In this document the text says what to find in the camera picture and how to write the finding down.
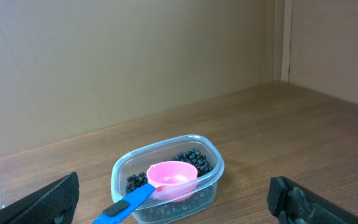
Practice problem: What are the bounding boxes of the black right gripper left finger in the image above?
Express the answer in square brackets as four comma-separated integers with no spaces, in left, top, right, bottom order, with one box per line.
[0,172,80,224]

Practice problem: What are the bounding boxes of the pink scoop blue handle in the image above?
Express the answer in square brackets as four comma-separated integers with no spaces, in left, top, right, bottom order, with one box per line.
[93,161,198,224]

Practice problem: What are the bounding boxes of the clear plastic bean container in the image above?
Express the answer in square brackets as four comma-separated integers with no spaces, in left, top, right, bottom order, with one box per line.
[111,134,224,223]

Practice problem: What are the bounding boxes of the black beans in container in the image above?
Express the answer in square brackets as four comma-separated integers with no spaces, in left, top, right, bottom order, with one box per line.
[126,149,214,222]

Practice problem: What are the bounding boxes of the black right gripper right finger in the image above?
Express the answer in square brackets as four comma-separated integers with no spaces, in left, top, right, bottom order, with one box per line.
[267,176,358,224]

